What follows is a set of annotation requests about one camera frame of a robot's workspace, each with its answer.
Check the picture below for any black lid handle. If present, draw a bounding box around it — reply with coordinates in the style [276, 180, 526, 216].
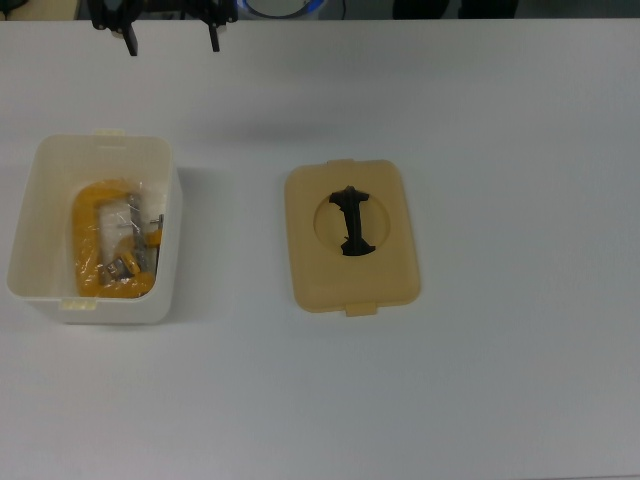
[327, 184, 379, 259]

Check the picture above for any tan plastic case lid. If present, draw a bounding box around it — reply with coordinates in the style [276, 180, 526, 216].
[283, 158, 423, 319]

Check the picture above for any white plastic tool case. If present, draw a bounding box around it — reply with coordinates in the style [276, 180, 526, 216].
[5, 126, 184, 327]

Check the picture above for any tan wooden desk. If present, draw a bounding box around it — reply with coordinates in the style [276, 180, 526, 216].
[0, 0, 81, 21]

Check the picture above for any clear plastic bag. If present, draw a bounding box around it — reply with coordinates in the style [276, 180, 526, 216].
[71, 176, 170, 302]

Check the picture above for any large yellow C-clamp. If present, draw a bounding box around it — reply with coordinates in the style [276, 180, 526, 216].
[72, 178, 157, 301]

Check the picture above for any small yellow clamp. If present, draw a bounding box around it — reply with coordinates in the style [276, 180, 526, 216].
[99, 213, 165, 279]

